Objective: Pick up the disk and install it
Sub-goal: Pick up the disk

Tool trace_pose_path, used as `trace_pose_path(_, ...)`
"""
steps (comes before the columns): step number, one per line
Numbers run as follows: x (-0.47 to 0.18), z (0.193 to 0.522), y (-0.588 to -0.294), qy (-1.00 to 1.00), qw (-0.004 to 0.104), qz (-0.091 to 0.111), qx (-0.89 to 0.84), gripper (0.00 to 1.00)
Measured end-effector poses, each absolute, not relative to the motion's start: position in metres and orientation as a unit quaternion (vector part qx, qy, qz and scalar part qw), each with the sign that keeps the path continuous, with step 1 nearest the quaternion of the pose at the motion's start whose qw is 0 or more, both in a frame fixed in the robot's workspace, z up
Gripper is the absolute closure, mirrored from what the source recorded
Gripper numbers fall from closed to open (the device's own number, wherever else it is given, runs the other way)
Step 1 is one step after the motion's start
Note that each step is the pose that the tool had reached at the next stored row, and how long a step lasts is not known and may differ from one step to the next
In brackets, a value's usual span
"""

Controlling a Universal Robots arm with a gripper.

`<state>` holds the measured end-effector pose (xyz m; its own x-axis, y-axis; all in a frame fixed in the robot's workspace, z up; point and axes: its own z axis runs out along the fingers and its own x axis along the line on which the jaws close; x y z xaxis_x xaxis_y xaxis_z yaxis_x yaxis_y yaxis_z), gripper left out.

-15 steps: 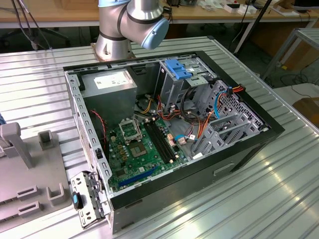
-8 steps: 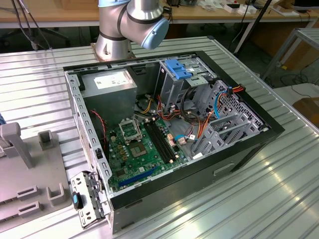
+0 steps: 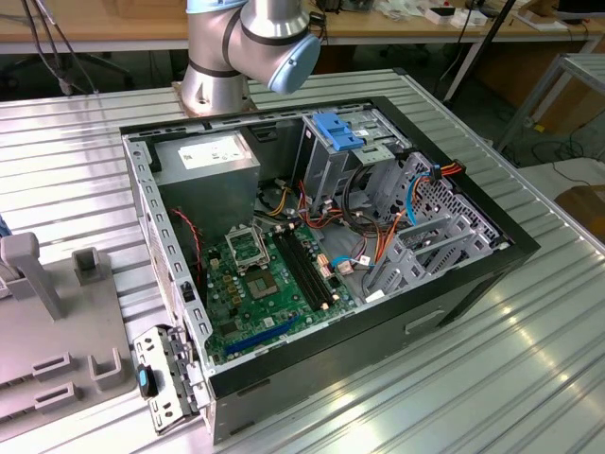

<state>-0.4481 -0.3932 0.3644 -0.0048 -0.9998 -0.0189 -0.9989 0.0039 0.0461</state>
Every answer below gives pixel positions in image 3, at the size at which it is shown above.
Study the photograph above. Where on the square CPU socket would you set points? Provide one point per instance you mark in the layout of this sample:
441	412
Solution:
262	284

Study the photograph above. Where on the grey metal drive cage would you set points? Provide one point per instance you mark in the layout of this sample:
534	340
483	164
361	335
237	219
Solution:
321	165

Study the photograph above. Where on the perforated metal disk bay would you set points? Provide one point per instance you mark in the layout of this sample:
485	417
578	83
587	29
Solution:
454	236

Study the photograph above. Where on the grey power supply unit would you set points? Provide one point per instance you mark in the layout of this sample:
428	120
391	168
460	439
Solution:
208	189

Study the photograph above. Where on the grey metal card retention bracket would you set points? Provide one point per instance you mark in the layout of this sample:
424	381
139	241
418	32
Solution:
158	343

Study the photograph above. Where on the grey parts rack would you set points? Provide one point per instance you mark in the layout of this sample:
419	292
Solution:
71	321

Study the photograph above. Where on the grey aluminium frame table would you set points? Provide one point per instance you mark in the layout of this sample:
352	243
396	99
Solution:
562	64

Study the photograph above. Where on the black latch with blue tab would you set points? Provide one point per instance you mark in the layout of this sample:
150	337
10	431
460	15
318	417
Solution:
147	380

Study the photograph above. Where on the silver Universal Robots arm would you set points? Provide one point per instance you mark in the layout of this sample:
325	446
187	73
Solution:
212	90

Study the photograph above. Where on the black slanted stand pole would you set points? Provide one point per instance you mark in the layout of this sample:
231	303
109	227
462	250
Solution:
477	52

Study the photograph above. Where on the black RAM slot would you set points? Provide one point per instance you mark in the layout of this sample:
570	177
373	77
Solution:
309	262
295	265

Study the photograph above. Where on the long wooden desk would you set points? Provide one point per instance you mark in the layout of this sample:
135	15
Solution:
94	28

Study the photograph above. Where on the brown cardboard box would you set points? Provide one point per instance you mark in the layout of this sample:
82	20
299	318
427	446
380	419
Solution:
576	104
586	208

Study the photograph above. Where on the green motherboard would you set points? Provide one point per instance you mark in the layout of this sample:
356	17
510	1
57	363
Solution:
283	307

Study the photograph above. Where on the black open PC case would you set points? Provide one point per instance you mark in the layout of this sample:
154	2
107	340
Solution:
331	359

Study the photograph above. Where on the blue plastic drive latch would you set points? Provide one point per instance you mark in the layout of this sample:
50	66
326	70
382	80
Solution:
338	132

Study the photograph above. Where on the blue expansion slot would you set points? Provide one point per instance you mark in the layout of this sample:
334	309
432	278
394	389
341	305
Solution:
260	338

